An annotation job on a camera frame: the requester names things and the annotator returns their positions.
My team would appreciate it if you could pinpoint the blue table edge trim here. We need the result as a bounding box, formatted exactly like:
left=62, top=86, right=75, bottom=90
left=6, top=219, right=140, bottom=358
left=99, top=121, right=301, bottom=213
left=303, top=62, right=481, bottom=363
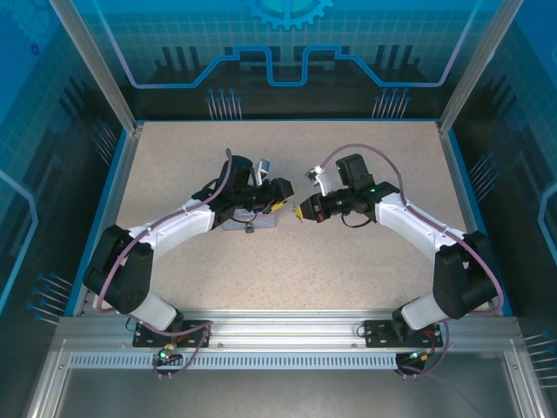
left=446, top=128, right=513, bottom=317
left=64, top=128, right=128, bottom=317

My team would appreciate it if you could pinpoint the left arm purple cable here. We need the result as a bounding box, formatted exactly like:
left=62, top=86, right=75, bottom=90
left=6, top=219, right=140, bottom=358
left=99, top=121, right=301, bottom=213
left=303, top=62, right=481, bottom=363
left=94, top=147, right=236, bottom=315

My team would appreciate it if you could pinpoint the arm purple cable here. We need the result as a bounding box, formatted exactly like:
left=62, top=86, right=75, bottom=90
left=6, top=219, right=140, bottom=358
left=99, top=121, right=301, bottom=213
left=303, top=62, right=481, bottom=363
left=94, top=147, right=236, bottom=315
left=319, top=143, right=504, bottom=317

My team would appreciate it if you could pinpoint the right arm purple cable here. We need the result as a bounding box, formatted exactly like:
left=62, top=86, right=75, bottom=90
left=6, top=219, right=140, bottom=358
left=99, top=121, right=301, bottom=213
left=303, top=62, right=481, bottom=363
left=319, top=143, right=504, bottom=317

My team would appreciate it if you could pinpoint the aluminium front frame rail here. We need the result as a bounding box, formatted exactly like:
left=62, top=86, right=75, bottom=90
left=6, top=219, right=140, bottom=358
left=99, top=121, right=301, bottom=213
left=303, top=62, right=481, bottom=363
left=56, top=308, right=521, bottom=352

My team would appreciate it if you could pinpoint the aluminium side frame rail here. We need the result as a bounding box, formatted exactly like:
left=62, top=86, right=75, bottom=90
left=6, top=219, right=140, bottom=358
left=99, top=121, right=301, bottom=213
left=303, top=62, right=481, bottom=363
left=436, top=124, right=502, bottom=315
left=71, top=124, right=144, bottom=317

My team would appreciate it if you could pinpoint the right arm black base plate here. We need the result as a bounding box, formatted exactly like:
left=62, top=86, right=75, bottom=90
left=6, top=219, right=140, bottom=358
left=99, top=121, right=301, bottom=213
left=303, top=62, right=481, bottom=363
left=363, top=319, right=445, bottom=348

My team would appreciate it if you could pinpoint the slotted grey cable duct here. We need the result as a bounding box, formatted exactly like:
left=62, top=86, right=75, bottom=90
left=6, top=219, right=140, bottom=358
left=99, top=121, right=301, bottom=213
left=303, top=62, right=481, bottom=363
left=68, top=352, right=399, bottom=370

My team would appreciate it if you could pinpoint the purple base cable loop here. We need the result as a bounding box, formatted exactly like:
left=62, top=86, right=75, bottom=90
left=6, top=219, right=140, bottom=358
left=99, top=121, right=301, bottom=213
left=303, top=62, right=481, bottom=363
left=151, top=320, right=215, bottom=381
left=393, top=320, right=452, bottom=380

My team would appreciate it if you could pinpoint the aluminium upright frame post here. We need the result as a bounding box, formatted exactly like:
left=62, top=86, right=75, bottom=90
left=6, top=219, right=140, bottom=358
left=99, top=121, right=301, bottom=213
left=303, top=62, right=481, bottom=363
left=436, top=0, right=525, bottom=137
left=48, top=0, right=145, bottom=137

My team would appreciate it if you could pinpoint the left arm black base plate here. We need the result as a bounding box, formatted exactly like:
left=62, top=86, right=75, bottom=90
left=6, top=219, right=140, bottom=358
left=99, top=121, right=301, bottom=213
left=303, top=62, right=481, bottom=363
left=131, top=320, right=213, bottom=349

